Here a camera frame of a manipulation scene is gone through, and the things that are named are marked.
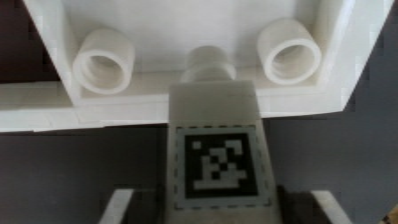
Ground white L-shaped obstacle frame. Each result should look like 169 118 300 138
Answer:
0 82 353 133

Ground white square table top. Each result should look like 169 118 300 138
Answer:
23 0 394 117

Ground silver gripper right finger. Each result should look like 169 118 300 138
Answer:
311 190 353 224

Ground white table leg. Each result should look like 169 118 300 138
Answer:
163 46 282 224

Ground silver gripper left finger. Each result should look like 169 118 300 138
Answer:
97 189 135 224

